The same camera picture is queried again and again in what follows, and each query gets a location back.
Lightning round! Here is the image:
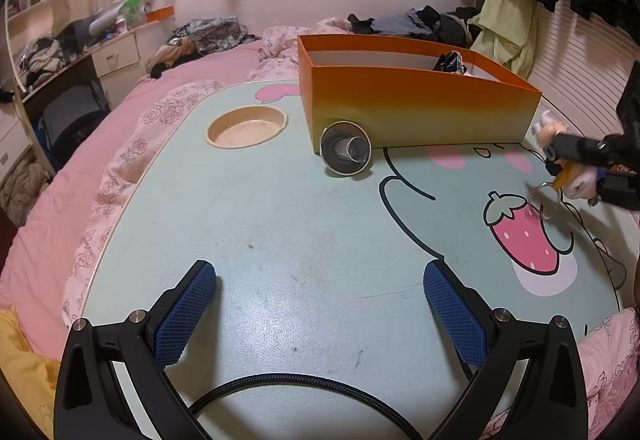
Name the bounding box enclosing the mixed clothes heap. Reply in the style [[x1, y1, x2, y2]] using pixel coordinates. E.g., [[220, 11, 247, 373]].
[[17, 17, 101, 88]]

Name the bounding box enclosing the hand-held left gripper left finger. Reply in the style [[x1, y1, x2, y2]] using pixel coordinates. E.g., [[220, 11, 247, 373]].
[[52, 260, 219, 440]]

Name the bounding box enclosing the yellow cloth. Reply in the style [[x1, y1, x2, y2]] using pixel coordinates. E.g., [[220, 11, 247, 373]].
[[0, 305, 63, 440]]

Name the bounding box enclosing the green plastic container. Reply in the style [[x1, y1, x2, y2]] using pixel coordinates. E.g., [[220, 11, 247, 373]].
[[121, 0, 146, 28]]

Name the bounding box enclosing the black braided cable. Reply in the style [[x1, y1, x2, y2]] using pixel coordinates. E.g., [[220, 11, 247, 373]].
[[187, 372, 423, 440]]

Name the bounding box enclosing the white desk with drawers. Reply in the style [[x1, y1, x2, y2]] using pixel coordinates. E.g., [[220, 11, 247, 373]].
[[92, 27, 151, 80]]

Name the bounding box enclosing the orange cardboard box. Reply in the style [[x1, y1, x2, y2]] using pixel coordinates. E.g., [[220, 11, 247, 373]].
[[297, 34, 543, 155]]

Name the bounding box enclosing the white figurine keychain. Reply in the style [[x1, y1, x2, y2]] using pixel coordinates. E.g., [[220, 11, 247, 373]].
[[530, 111, 603, 221]]

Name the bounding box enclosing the crumpled pink comforter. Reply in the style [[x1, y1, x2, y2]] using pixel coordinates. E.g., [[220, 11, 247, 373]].
[[247, 17, 356, 83]]

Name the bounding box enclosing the light green garment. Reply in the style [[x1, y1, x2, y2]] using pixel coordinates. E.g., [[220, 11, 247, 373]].
[[470, 0, 541, 80]]

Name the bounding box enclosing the dark clothes pile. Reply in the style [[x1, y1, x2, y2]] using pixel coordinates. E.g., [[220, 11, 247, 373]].
[[347, 6, 481, 48]]

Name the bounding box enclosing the beige padded jacket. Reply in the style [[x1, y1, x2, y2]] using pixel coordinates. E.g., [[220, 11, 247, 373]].
[[0, 155, 56, 228]]

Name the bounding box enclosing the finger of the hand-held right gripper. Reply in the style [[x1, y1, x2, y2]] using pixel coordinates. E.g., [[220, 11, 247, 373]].
[[542, 132, 608, 167]]

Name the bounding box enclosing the metal cup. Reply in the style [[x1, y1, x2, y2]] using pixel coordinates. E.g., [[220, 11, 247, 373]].
[[319, 120, 373, 178]]

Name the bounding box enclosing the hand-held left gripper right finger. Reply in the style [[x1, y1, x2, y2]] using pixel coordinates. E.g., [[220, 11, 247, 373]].
[[422, 260, 588, 440]]

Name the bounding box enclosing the black lace cloth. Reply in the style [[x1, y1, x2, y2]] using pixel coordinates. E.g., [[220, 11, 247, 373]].
[[432, 50, 473, 76]]

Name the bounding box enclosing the patterned clothes pile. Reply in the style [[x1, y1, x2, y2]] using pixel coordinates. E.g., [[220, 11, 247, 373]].
[[147, 14, 261, 78]]

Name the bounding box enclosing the beige table cup holder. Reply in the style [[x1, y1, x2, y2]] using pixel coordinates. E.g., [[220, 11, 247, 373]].
[[205, 104, 290, 151]]

